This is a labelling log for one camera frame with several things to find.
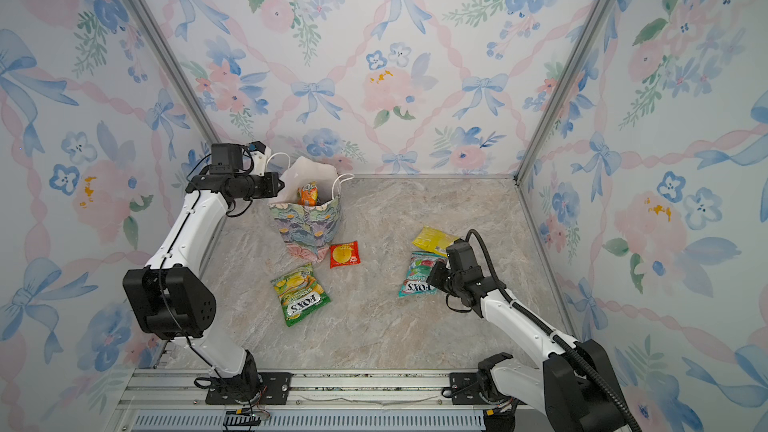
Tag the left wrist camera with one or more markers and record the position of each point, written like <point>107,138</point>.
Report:
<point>239,159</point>

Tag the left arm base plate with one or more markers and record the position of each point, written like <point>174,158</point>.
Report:
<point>265,388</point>

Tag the green Fox's candy bag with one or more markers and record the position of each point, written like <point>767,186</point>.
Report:
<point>300,294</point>

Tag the corner aluminium post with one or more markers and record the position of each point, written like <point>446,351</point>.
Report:
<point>582,48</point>
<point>169,64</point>

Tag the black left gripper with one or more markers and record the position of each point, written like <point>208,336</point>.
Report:
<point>271,179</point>

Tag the yellow snack packet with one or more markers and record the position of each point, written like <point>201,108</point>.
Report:
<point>434,241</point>

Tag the orange snack packet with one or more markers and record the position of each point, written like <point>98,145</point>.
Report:
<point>308,195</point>

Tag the teal Fox's candy bag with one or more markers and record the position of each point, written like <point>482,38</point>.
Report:
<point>419,269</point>

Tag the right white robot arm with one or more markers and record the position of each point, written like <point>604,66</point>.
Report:
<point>573,383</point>

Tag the back aluminium floor rail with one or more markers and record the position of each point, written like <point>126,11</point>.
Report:
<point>362,176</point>

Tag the floral paper gift bag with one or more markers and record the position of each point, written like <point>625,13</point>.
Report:
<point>308,230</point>

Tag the small red snack packet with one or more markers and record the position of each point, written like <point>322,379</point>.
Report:
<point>344,254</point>

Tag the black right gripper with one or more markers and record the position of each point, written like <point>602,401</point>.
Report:
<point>436,273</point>

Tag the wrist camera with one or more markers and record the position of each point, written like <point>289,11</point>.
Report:
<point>462,262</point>
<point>239,159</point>

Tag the left corner aluminium post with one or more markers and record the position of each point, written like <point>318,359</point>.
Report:
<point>169,64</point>

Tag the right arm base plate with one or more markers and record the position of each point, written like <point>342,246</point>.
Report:
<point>470,388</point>

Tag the right corner aluminium post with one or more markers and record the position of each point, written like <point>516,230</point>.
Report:
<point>582,48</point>

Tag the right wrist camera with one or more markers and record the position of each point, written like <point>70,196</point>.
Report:
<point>462,262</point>

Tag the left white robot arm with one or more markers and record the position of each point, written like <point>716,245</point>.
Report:
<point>169,299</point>

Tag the front aluminium base frame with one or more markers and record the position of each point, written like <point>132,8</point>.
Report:
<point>317,400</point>

